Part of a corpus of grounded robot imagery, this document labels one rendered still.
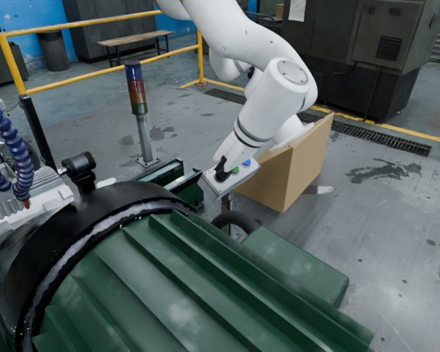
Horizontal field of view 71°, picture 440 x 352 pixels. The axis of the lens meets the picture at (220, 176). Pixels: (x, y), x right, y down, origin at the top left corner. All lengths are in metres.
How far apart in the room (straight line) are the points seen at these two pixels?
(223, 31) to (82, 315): 0.51
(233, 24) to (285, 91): 0.16
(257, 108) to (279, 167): 0.46
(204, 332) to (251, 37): 0.53
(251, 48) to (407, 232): 0.80
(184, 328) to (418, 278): 0.91
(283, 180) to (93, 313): 0.85
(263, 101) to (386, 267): 0.66
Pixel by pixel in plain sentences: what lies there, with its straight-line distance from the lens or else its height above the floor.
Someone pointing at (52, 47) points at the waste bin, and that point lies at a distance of 5.96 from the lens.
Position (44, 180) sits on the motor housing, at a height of 1.10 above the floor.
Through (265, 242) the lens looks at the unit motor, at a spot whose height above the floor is 1.32.
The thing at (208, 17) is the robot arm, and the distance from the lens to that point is 0.63.
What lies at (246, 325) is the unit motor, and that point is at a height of 1.35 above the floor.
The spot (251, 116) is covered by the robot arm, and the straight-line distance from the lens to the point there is 0.58.
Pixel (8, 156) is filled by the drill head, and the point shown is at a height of 1.08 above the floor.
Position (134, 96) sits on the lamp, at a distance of 1.22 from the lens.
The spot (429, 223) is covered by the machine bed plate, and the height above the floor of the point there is 0.80.
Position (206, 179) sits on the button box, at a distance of 0.77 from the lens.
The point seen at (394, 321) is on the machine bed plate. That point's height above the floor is 0.80.
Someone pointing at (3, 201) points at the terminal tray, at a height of 1.11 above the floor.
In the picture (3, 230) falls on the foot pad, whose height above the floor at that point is 1.07.
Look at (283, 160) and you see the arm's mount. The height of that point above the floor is 1.01.
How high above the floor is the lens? 1.52
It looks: 35 degrees down
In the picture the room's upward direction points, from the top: straight up
